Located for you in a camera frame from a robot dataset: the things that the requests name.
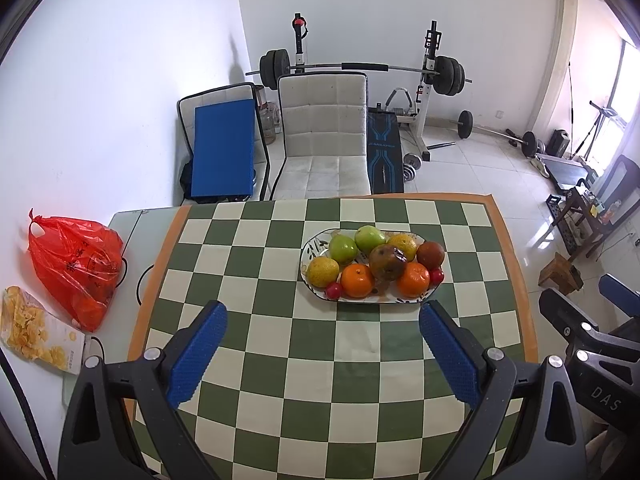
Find white padded chair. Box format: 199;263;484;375
270;72;373;201

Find green checkered tablecloth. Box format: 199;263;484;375
127;192;541;480

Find orange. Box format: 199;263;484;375
340;263;376;299
396;261;432;298

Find blue foam board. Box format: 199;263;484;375
190;99;257;200

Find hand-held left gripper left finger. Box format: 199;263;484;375
57;300;229;480

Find dark red apple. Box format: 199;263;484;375
369;244;408;282

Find patterned oval plate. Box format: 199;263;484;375
299;227;446;306

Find brown round fruit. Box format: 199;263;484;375
416;241;446;271

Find short barbell black plates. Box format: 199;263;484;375
456;109;538;158

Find chips packet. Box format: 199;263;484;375
0;286;86;376

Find yellow pear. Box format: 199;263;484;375
306;256;342;288

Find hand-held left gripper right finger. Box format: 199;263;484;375
419;300;588;480

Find black exercise machine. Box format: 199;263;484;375
544;60;631;196

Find barbell with black plates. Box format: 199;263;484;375
259;49;473;98

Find grey curved exercise frame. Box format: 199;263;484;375
385;87;418;121

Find green apple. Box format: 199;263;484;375
328;235;360;267
354;225;388;256

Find clear water jug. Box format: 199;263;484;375
255;87;282;146

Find chrome dumbbell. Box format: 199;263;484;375
402;152;424;183

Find black chair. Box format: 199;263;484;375
597;154;640;221

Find red plastic bag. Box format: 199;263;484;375
27;208;125;333

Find white weight rack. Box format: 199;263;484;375
291;11;446;163

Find dark wooden side table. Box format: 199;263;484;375
547;180;621;261

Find wooden stool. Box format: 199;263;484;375
539;252;583;296

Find yellow citrus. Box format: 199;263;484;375
387;233;418;261

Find chair with blue board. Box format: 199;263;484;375
176;82;273;206

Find black weight bench blue lines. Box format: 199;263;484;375
367;110;405;195

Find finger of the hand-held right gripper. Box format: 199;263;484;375
598;273;640;319
538;287;615;356

